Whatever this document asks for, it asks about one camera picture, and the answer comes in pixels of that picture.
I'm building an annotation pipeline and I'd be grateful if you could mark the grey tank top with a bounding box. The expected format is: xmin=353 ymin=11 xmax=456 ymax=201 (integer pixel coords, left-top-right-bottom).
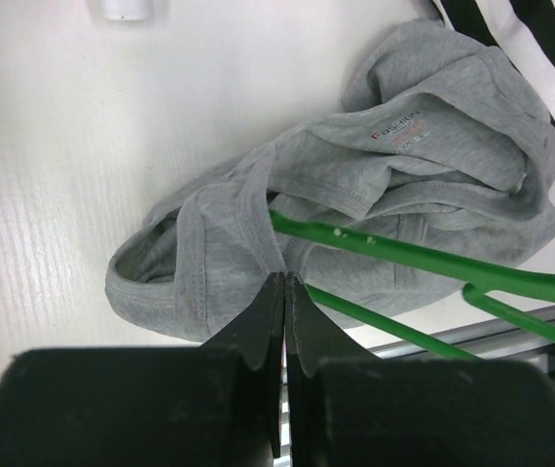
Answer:
xmin=105 ymin=20 xmax=555 ymax=341

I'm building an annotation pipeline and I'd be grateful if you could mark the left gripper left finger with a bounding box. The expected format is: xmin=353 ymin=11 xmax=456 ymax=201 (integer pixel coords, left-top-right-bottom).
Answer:
xmin=202 ymin=272 xmax=285 ymax=457

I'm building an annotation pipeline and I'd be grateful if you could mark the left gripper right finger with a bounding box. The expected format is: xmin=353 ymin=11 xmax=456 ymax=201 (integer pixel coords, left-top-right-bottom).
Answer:
xmin=284 ymin=272 xmax=376 ymax=466

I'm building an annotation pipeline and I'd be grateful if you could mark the white clothes rack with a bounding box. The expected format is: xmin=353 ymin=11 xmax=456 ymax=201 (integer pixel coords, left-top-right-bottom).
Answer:
xmin=94 ymin=0 xmax=154 ymax=22

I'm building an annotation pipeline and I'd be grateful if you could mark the black white striped shirt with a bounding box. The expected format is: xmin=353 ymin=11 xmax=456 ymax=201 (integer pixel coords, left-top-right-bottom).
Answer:
xmin=433 ymin=1 xmax=555 ymax=125

